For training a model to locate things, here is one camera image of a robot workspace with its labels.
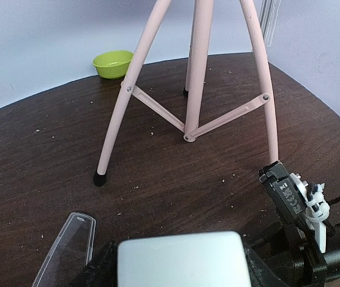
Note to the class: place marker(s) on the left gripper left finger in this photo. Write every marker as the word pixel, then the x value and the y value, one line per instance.
pixel 101 270

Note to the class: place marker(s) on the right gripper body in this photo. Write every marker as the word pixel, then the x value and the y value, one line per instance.
pixel 294 257

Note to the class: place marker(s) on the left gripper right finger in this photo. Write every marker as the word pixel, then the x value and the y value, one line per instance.
pixel 260 274

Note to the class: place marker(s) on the clear metronome front cover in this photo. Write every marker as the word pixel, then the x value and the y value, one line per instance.
pixel 70 252

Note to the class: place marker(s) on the white metronome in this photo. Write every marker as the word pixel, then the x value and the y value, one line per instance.
pixel 200 259

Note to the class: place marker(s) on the pink music stand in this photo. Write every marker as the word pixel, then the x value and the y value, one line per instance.
pixel 194 86

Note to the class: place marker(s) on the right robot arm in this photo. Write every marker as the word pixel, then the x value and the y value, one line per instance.
pixel 332 254

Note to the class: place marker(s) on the green plastic bowl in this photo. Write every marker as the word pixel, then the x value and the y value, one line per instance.
pixel 113 65

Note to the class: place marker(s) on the right aluminium frame post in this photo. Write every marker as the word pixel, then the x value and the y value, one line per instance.
pixel 268 16

